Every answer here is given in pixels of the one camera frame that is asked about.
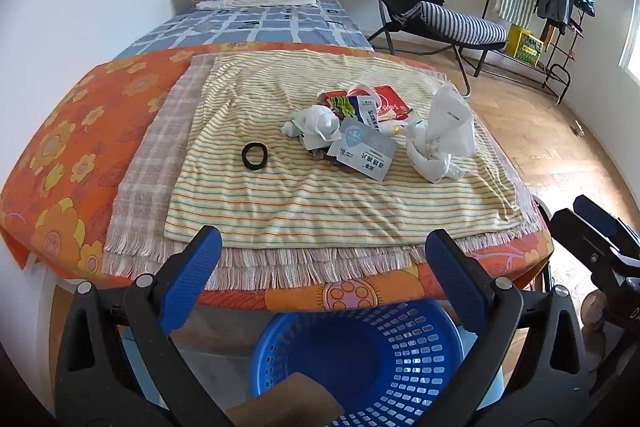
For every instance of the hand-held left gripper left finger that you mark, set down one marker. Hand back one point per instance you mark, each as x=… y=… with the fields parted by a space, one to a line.
x=197 y=259

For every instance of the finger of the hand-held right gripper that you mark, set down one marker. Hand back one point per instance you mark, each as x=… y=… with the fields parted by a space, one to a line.
x=600 y=214
x=582 y=239

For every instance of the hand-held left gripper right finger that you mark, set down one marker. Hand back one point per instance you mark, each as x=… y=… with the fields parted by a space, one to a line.
x=450 y=267

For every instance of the blue plastic basket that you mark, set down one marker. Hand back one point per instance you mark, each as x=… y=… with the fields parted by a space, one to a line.
x=360 y=357

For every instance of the red cardboard box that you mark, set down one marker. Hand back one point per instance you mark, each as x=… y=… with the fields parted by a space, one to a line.
x=390 y=104

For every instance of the white plastic loop strip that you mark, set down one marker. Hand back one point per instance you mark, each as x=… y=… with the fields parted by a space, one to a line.
x=361 y=87

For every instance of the person's right hand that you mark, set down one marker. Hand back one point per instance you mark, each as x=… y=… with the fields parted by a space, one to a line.
x=597 y=322

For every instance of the small object on floor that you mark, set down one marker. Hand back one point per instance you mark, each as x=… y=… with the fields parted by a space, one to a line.
x=578 y=129

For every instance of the pink plaid fringed cloth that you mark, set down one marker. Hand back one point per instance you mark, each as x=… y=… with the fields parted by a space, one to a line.
x=150 y=167

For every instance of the yellow striped cloth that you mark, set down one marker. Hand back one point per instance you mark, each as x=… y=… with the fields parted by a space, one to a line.
x=300 y=202

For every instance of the large white plastic bag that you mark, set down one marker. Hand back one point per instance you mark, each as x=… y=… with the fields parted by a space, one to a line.
x=445 y=132

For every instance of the black clothes rack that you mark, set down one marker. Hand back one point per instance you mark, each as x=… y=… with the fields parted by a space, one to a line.
x=560 y=72

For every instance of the grey blue foil packet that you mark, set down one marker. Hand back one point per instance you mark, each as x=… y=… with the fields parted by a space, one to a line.
x=362 y=147

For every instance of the orange floral cloth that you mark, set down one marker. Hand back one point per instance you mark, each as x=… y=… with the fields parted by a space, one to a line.
x=75 y=147

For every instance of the brown cardboard piece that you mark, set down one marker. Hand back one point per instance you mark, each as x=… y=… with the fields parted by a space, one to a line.
x=287 y=399

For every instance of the white blue sachet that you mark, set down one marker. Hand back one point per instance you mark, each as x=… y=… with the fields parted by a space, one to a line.
x=369 y=111

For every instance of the crumpled white tissue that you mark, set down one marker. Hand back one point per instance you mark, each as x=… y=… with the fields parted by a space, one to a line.
x=315 y=119

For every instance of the yellow plastic crate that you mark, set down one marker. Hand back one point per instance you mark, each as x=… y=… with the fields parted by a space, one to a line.
x=524 y=44

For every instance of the window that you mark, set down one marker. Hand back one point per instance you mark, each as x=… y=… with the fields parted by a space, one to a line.
x=631 y=27

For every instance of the blue hanging garment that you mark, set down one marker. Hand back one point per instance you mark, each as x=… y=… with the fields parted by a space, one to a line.
x=585 y=4

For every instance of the striped chair cushion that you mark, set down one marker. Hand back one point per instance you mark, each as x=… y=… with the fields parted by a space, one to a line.
x=455 y=24

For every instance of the blue checked bed sheet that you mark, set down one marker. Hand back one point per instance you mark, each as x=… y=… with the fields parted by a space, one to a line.
x=260 y=24

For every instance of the folded white sheet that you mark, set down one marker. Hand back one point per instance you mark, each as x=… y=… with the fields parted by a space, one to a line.
x=250 y=3

